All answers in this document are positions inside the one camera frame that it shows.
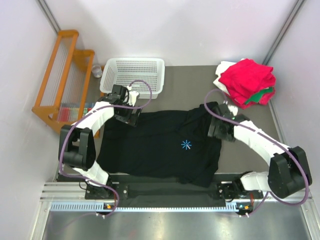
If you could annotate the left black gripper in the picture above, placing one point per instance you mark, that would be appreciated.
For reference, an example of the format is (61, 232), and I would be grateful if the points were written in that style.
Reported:
(128, 117)

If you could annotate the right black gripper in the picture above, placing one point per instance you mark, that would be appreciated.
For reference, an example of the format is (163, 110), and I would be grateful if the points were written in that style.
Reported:
(214, 131)

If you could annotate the black t shirt blue logo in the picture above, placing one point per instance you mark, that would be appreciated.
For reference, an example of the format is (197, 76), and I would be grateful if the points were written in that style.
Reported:
(163, 144)

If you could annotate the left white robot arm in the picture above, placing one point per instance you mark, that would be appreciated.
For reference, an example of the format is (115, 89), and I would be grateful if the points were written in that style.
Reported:
(77, 141)

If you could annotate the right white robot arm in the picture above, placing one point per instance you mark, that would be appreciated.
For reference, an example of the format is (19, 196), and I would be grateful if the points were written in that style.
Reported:
(288, 167)

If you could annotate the green folded t shirt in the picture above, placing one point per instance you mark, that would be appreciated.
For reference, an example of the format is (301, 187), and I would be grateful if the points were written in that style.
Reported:
(261, 97)

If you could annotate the white plastic perforated basket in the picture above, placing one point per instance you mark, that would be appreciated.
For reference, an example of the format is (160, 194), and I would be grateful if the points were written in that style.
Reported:
(146, 75)

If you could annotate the red folded t shirt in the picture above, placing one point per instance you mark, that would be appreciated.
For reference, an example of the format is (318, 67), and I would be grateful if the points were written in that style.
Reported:
(256, 77)

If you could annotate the small clear plastic cup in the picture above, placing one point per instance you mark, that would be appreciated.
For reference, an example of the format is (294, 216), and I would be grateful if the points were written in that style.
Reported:
(97, 71)

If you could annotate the white folded t shirt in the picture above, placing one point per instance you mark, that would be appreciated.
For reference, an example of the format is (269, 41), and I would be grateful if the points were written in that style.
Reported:
(229, 74)

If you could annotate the red box in rack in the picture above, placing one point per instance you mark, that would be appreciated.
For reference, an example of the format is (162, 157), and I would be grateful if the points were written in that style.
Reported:
(69, 112)

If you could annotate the orange wooden rack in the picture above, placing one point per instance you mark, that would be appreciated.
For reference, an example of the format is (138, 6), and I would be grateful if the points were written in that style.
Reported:
(68, 78)

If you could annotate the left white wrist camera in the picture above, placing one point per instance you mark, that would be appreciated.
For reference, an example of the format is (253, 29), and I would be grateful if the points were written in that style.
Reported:
(132, 96)

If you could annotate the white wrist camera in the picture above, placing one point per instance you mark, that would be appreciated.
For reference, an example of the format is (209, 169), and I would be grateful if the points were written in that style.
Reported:
(232, 108)
(132, 96)

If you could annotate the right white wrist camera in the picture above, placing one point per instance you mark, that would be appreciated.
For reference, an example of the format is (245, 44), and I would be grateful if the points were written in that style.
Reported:
(232, 108)

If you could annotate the white slotted cable duct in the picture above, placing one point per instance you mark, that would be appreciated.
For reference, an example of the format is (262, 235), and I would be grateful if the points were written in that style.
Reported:
(102, 207)

